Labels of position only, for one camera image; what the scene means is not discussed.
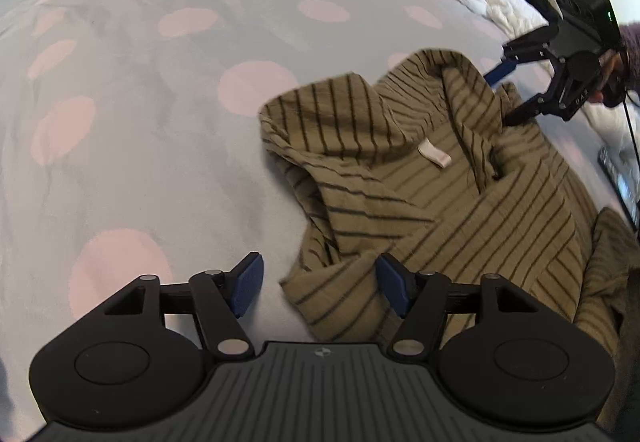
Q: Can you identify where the brown striped shirt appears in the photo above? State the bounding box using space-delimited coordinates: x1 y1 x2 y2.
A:
257 49 633 428

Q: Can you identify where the white crumpled garment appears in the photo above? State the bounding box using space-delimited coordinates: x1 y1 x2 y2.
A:
442 0 556 47

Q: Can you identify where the person's right hand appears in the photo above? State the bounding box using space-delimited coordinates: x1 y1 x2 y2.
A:
589 50 626 105

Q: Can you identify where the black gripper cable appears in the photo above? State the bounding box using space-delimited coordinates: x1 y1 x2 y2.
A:
621 89 640 163

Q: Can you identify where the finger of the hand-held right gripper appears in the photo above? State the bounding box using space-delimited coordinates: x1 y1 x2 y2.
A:
501 63 572 129
484 22 564 88

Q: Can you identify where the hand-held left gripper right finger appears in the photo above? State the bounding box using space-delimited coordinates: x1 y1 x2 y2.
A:
376 253 548 363

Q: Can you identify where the black flat device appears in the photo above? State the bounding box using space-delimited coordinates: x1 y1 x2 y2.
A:
597 146 640 227

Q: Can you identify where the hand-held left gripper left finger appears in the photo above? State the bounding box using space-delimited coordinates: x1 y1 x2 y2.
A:
95 251 265 363

